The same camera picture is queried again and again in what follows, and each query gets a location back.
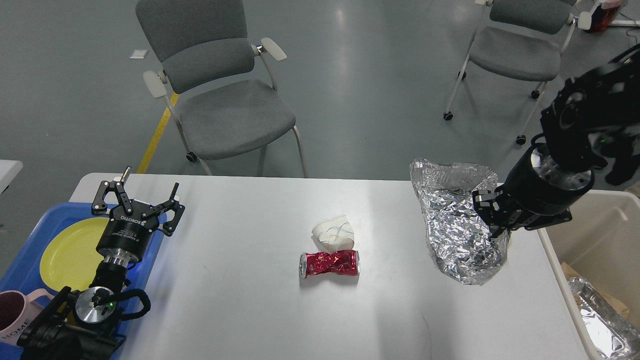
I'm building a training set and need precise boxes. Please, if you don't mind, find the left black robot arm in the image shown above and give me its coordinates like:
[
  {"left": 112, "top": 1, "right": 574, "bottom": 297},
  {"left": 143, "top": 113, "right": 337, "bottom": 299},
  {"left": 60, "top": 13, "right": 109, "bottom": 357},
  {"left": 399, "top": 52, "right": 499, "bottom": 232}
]
[{"left": 17, "top": 166, "right": 185, "bottom": 360}]

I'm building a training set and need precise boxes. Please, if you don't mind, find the aluminium foil tray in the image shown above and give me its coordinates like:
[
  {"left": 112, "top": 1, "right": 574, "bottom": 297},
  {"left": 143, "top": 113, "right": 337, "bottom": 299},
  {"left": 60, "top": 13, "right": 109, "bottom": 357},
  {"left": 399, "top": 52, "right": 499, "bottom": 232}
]
[{"left": 567, "top": 277, "right": 640, "bottom": 360}]

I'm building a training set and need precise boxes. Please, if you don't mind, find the yellow plate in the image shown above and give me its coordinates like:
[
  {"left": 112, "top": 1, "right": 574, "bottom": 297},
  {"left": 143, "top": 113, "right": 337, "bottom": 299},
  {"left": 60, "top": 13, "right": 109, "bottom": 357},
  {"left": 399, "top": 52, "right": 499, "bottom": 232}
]
[{"left": 39, "top": 217, "right": 109, "bottom": 292}]

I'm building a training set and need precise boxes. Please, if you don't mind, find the pink mug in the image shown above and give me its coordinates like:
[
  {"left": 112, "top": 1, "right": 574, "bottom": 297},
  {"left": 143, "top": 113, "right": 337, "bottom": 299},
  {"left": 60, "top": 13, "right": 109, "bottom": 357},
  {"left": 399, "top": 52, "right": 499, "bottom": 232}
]
[{"left": 0, "top": 288, "right": 55, "bottom": 347}]

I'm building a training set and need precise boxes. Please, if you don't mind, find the silver foil bag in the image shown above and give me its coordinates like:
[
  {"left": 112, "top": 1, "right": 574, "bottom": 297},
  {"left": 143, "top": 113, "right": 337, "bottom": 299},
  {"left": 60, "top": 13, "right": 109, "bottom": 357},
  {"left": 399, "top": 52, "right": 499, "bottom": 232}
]
[{"left": 409, "top": 157, "right": 511, "bottom": 285}]

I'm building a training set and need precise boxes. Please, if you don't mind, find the person's wheeled chair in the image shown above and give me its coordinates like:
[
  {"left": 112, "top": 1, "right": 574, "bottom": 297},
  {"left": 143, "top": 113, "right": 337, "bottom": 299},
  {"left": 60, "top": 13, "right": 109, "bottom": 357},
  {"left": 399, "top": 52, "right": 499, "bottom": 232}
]
[{"left": 442, "top": 0, "right": 590, "bottom": 146}]

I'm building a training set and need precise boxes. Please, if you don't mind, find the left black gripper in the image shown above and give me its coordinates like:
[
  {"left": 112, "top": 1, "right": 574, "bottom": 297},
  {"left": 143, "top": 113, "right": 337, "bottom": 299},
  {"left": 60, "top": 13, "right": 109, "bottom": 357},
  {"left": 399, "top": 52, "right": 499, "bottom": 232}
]
[{"left": 91, "top": 166, "right": 185, "bottom": 264}]

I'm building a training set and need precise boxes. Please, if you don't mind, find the crumpled white tissue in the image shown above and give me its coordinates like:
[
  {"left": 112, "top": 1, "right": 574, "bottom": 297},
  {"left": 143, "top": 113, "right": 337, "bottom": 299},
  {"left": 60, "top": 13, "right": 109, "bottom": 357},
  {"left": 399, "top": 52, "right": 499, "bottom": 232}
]
[{"left": 311, "top": 215, "right": 355, "bottom": 253}]

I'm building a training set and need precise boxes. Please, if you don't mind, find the beige plastic bin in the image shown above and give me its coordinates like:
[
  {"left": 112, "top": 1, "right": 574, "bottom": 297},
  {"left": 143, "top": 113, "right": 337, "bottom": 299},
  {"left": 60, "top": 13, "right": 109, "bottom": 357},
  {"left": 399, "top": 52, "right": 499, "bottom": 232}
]
[{"left": 537, "top": 190, "right": 640, "bottom": 360}]

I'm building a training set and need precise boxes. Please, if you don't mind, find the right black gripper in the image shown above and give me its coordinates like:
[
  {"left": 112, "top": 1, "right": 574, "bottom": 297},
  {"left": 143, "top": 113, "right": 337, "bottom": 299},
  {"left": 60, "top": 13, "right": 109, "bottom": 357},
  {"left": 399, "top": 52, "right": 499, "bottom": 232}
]
[{"left": 471, "top": 145, "right": 595, "bottom": 239}]

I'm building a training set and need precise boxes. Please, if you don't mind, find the white side table corner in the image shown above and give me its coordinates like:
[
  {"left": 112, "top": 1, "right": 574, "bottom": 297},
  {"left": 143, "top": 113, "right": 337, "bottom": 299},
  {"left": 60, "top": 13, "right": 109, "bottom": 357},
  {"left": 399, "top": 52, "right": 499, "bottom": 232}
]
[{"left": 0, "top": 159, "right": 24, "bottom": 194}]

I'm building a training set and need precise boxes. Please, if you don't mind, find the blue plastic tray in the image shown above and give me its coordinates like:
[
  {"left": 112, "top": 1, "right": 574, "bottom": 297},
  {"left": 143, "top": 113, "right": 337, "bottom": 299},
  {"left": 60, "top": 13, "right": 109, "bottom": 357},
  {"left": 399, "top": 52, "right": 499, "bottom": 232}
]
[{"left": 0, "top": 202, "right": 165, "bottom": 360}]

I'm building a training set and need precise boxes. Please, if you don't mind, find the grey office chair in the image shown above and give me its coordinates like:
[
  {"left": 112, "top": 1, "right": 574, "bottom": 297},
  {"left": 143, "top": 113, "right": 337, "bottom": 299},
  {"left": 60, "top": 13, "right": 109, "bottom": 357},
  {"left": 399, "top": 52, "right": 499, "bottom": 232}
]
[{"left": 135, "top": 0, "right": 309, "bottom": 178}]

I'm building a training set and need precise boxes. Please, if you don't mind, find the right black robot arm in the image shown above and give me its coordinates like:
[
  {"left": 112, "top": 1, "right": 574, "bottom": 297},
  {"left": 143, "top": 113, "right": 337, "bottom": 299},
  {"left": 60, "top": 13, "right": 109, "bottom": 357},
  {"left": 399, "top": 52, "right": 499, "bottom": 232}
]
[{"left": 472, "top": 44, "right": 640, "bottom": 239}]

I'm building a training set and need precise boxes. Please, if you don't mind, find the crushed red can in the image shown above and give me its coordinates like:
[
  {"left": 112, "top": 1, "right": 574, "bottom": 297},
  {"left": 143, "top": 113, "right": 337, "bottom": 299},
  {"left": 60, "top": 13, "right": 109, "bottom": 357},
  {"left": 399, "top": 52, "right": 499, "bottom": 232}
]
[{"left": 298, "top": 249, "right": 361, "bottom": 279}]

